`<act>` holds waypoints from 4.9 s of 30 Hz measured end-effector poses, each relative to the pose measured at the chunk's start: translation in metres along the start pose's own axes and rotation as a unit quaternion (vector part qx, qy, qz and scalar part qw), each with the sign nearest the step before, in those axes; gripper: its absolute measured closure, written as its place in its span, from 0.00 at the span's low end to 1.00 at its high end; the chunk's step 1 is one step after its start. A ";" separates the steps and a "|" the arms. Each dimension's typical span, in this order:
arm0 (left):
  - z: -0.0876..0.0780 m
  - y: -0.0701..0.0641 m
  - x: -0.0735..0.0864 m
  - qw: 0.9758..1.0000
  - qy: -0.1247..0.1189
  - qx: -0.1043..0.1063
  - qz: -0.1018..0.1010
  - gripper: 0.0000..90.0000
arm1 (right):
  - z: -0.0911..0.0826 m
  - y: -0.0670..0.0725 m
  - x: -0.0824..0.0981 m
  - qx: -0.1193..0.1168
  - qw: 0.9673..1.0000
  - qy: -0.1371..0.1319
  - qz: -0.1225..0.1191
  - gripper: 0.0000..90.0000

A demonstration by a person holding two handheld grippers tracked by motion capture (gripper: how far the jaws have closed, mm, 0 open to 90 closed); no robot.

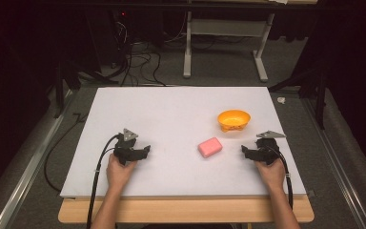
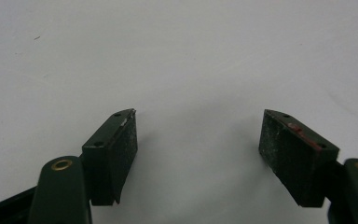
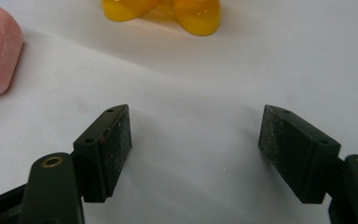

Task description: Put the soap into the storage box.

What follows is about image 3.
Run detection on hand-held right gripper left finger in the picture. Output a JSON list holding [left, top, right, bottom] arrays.
[[18, 104, 133, 224]]

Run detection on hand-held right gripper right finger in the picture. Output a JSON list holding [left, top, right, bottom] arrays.
[[257, 105, 358, 224]]

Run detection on yellow plastic toy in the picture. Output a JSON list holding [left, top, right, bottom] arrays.
[[102, 0, 222, 37]]

